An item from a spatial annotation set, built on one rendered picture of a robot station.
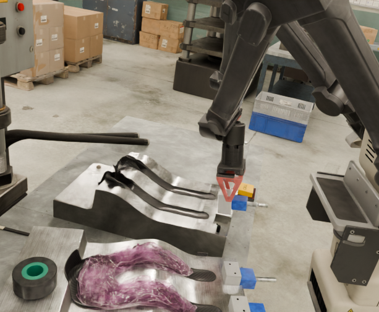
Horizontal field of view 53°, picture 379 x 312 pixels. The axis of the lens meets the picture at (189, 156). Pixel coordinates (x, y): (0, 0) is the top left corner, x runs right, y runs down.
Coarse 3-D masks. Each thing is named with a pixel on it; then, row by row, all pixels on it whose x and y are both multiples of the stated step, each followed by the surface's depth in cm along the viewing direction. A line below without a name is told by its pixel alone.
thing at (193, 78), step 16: (192, 0) 471; (208, 0) 467; (192, 16) 482; (192, 48) 494; (208, 48) 497; (176, 64) 508; (192, 64) 499; (208, 64) 511; (176, 80) 515; (192, 80) 506; (208, 80) 498; (256, 80) 576; (208, 96) 506
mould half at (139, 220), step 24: (96, 168) 128; (120, 168) 115; (72, 192) 114; (96, 192) 104; (120, 192) 104; (168, 192) 117; (216, 192) 120; (72, 216) 109; (96, 216) 107; (120, 216) 105; (144, 216) 103; (168, 216) 106; (168, 240) 105; (192, 240) 103; (216, 240) 101
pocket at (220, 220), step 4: (216, 216) 109; (220, 216) 109; (224, 216) 109; (216, 220) 110; (220, 220) 110; (224, 220) 109; (228, 220) 109; (216, 224) 109; (220, 224) 109; (224, 224) 109; (228, 224) 108
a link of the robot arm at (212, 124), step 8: (240, 112) 96; (200, 120) 102; (208, 120) 92; (216, 120) 91; (232, 120) 95; (200, 128) 103; (208, 128) 101; (216, 128) 92; (208, 136) 102; (216, 136) 101
